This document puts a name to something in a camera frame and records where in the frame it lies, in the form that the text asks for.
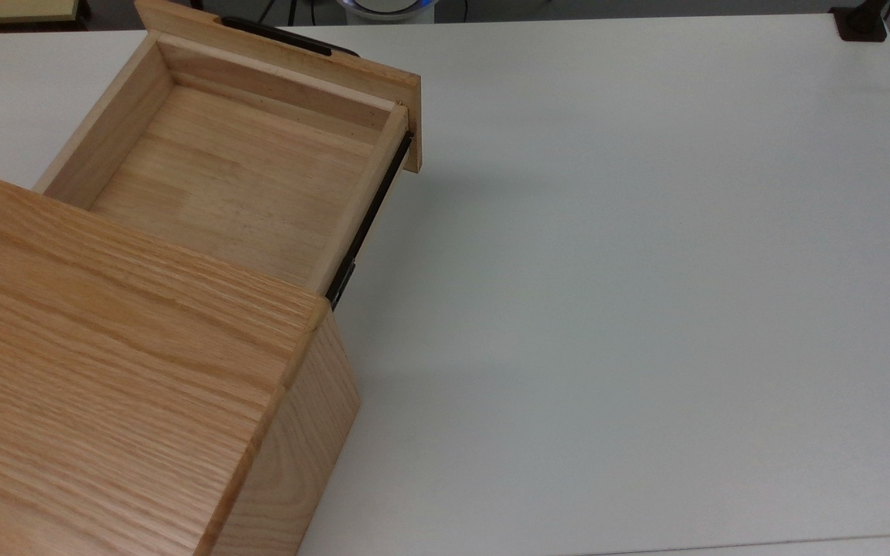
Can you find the wooden drawer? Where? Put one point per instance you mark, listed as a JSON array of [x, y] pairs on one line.
[[236, 177]]

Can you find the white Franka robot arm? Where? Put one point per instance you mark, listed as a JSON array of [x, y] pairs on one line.
[[387, 6]]

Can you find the wooden cabinet body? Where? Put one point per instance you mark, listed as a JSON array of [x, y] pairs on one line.
[[120, 401]]

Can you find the black table clamp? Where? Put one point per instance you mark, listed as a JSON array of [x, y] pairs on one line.
[[862, 23]]

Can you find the yellow flat board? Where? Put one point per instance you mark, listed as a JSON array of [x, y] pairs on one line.
[[12, 9]]

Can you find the black drawer slide rail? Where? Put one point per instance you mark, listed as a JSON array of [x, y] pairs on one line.
[[371, 212]]

